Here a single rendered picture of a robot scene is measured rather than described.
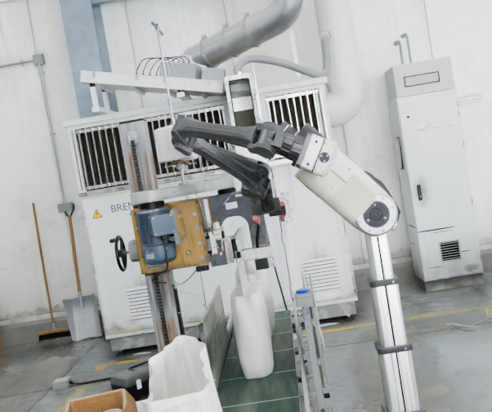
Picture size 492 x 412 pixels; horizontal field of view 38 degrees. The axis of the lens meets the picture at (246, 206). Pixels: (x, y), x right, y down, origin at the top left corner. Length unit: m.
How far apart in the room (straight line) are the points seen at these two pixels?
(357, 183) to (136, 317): 4.02
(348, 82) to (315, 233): 1.38
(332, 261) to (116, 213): 1.90
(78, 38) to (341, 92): 2.61
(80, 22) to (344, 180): 5.09
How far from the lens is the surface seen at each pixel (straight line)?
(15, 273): 7.94
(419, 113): 6.91
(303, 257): 6.12
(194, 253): 3.39
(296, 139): 2.38
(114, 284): 6.31
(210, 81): 5.77
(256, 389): 3.56
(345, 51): 6.47
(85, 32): 7.26
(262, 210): 2.94
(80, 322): 7.52
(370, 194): 2.61
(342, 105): 6.40
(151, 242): 3.20
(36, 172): 7.78
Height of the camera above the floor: 1.44
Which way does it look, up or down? 3 degrees down
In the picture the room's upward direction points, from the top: 9 degrees counter-clockwise
